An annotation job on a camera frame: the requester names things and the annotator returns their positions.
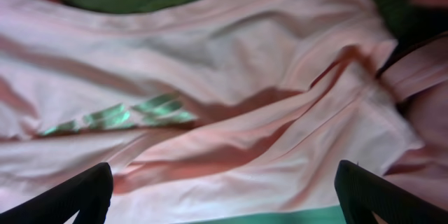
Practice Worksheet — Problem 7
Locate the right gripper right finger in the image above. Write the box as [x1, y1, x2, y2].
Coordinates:
[334, 160, 447, 224]

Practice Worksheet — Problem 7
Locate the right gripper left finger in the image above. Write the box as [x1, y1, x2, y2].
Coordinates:
[1, 162, 113, 224]

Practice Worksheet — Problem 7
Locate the salmon pink printed t-shirt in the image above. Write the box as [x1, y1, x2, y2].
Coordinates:
[1, 0, 447, 223]

